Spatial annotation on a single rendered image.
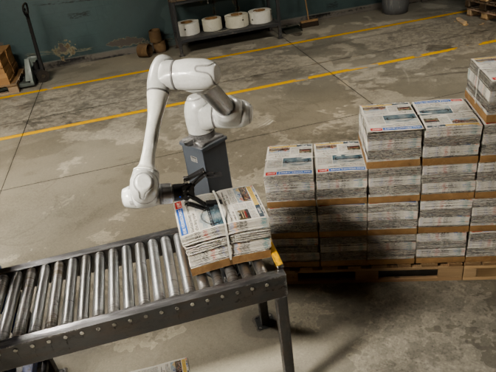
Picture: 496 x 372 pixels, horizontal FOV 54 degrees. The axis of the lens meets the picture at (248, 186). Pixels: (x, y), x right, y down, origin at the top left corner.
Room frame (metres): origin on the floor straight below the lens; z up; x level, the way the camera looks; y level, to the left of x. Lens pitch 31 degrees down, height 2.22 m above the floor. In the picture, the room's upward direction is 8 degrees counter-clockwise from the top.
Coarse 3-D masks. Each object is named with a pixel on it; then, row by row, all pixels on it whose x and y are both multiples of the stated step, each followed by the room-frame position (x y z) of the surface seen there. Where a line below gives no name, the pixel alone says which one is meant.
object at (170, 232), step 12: (132, 240) 2.01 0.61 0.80; (144, 240) 1.99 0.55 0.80; (156, 240) 2.00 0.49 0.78; (72, 252) 1.97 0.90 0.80; (84, 252) 1.96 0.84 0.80; (96, 252) 1.95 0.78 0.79; (120, 252) 1.97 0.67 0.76; (132, 252) 1.98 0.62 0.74; (24, 264) 1.93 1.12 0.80; (36, 264) 1.91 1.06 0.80; (48, 264) 1.91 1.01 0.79; (120, 264) 1.97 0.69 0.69; (24, 276) 1.89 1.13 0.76
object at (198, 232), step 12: (180, 204) 1.90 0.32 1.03; (180, 216) 1.81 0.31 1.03; (192, 216) 1.79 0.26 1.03; (204, 216) 1.78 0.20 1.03; (180, 228) 1.72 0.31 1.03; (192, 228) 1.71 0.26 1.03; (204, 228) 1.69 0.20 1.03; (216, 228) 1.69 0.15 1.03; (192, 240) 1.67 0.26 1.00; (204, 240) 1.68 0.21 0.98; (216, 240) 1.69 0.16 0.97; (192, 252) 1.67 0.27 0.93; (204, 252) 1.69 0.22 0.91; (216, 252) 1.69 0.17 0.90; (192, 264) 1.67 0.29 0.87; (204, 264) 1.68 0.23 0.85
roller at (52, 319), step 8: (56, 264) 1.89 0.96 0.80; (64, 264) 1.91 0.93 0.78; (56, 272) 1.83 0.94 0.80; (56, 280) 1.77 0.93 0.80; (56, 288) 1.72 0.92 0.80; (56, 296) 1.67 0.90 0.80; (48, 304) 1.63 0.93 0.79; (56, 304) 1.62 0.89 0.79; (48, 312) 1.57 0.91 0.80; (56, 312) 1.57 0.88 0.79; (48, 320) 1.52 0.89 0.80; (56, 320) 1.53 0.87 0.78
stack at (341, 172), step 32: (288, 160) 2.56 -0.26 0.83; (320, 160) 2.51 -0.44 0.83; (352, 160) 2.45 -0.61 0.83; (288, 192) 2.40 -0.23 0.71; (320, 192) 2.37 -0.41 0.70; (352, 192) 2.34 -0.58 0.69; (384, 192) 2.32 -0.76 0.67; (416, 192) 2.29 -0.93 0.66; (448, 192) 2.26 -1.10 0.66; (288, 224) 2.40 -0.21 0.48; (320, 224) 2.37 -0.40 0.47; (352, 224) 2.34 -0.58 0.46; (384, 224) 2.31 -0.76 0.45; (416, 224) 2.28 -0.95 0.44; (448, 224) 2.25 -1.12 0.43; (288, 256) 2.40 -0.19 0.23; (320, 256) 2.37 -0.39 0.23; (352, 256) 2.34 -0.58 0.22; (384, 256) 2.32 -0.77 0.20; (416, 256) 2.29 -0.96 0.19; (448, 256) 2.25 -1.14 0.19
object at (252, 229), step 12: (228, 192) 1.95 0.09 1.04; (240, 192) 1.94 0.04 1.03; (252, 192) 1.93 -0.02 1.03; (228, 204) 1.85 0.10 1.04; (240, 204) 1.84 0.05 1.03; (252, 204) 1.83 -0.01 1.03; (240, 216) 1.74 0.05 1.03; (252, 216) 1.74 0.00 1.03; (264, 216) 1.73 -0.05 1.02; (240, 228) 1.71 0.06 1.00; (252, 228) 1.71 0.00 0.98; (264, 228) 1.72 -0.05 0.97; (240, 240) 1.71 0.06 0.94; (252, 240) 1.72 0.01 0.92; (264, 240) 1.73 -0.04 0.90; (240, 252) 1.71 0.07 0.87; (252, 252) 1.72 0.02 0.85
